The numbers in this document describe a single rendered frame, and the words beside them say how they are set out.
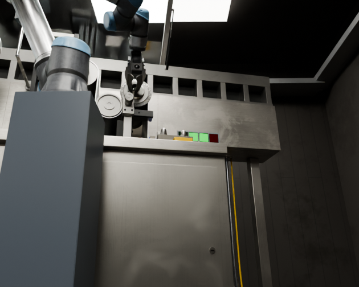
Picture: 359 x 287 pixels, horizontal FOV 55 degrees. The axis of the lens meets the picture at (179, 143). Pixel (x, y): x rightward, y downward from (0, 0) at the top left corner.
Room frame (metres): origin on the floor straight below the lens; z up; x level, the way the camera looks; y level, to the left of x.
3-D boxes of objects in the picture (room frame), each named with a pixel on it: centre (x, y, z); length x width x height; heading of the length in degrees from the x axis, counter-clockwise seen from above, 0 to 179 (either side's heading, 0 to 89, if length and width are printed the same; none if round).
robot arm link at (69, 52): (0.89, 0.34, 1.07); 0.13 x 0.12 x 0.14; 32
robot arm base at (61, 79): (0.88, 0.33, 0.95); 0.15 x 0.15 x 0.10
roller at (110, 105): (1.49, 0.34, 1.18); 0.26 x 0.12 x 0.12; 13
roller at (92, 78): (1.47, 0.47, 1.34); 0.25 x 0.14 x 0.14; 13
